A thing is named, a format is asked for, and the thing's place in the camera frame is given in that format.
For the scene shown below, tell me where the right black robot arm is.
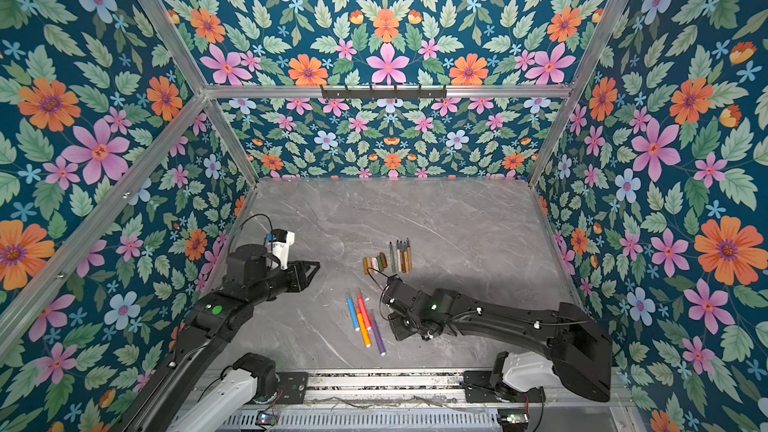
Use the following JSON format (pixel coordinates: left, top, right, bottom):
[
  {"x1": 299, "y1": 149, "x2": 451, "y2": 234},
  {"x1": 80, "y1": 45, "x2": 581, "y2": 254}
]
[{"x1": 380, "y1": 276, "x2": 612, "y2": 402}]

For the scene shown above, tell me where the white vented cable duct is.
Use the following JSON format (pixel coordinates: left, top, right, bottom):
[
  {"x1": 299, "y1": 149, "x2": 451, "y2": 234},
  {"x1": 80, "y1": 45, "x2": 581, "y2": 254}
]
[{"x1": 217, "y1": 409, "x2": 502, "y2": 431}]

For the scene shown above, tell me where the orange marker pen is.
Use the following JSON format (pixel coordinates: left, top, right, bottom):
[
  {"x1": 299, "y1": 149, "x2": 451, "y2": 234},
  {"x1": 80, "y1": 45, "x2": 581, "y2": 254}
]
[{"x1": 355, "y1": 310, "x2": 372, "y2": 348}]

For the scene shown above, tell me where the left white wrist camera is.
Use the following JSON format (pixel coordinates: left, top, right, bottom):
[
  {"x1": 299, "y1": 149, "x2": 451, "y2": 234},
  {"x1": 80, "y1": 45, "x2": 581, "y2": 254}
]
[{"x1": 268, "y1": 229, "x2": 295, "y2": 270}]

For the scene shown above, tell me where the ochre brown marker pen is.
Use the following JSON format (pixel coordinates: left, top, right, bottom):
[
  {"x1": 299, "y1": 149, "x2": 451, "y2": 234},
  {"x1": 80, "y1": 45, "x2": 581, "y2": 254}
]
[{"x1": 405, "y1": 238, "x2": 413, "y2": 273}]

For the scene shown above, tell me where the dark green brown marker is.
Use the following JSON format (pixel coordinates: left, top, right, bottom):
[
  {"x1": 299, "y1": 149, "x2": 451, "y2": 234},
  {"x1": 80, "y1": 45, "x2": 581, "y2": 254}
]
[{"x1": 389, "y1": 241, "x2": 398, "y2": 274}]

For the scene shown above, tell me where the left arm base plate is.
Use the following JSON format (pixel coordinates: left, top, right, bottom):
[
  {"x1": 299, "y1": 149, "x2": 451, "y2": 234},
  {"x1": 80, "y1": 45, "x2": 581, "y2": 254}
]
[{"x1": 251, "y1": 371, "x2": 309, "y2": 405}]

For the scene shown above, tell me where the light pink marker pen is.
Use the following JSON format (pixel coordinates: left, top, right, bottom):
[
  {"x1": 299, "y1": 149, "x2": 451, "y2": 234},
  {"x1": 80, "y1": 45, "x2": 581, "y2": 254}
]
[{"x1": 395, "y1": 240, "x2": 405, "y2": 273}]

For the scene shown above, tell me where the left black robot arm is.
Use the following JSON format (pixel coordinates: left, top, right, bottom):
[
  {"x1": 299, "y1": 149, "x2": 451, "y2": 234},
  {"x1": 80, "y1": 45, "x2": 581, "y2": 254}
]
[{"x1": 112, "y1": 244, "x2": 321, "y2": 431}]

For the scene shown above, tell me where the aluminium front rail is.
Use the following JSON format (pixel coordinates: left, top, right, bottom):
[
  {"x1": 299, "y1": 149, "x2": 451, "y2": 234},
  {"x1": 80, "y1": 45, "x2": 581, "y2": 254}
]
[{"x1": 191, "y1": 368, "x2": 634, "y2": 409}]

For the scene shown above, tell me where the purple marker pen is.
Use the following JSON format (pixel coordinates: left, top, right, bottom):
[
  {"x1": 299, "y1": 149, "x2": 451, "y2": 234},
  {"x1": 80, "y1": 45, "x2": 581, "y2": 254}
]
[{"x1": 369, "y1": 315, "x2": 387, "y2": 356}]

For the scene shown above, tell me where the black hook bar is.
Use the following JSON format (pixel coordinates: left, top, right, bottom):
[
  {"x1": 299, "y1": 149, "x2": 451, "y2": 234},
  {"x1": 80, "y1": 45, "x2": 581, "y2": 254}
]
[{"x1": 320, "y1": 86, "x2": 448, "y2": 102}]

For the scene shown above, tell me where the blue marker pen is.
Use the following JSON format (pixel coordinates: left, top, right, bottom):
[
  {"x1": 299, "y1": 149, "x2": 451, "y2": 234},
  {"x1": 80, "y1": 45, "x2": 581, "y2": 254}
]
[{"x1": 345, "y1": 293, "x2": 361, "y2": 331}]

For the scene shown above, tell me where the red marker pen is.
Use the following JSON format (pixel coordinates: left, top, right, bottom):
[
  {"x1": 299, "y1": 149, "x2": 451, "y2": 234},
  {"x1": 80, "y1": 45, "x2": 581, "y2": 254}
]
[{"x1": 357, "y1": 291, "x2": 372, "y2": 331}]

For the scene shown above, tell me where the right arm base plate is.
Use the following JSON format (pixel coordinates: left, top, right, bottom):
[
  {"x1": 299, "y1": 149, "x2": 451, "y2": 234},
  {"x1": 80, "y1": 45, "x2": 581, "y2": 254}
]
[{"x1": 460, "y1": 370, "x2": 546, "y2": 404}]

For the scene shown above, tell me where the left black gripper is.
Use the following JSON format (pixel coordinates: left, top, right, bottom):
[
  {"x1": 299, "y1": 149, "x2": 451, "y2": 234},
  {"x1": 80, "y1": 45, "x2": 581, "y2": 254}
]
[{"x1": 246, "y1": 258, "x2": 323, "y2": 309}]

